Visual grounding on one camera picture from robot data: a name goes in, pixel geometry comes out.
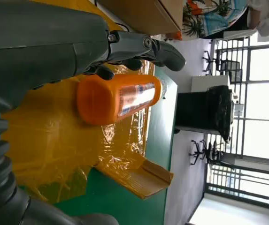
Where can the seated person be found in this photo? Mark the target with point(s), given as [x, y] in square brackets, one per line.
[207, 18]

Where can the brown cardboard box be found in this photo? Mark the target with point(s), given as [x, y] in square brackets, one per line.
[143, 15]

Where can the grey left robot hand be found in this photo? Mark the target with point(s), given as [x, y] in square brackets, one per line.
[31, 37]

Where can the white cabinet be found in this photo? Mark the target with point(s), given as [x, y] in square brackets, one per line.
[207, 83]

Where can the green table mat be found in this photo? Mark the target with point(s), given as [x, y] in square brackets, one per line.
[158, 130]

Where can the orange detergent bottle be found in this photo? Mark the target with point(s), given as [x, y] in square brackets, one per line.
[97, 99]

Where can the black window railing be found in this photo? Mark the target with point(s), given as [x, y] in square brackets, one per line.
[248, 62]

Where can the black office chair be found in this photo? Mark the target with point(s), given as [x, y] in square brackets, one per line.
[229, 66]
[196, 152]
[215, 153]

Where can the black wheeled bin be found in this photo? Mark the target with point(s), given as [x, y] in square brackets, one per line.
[195, 111]

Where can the yellow plastic sheet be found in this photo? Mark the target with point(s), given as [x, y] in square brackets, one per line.
[54, 139]

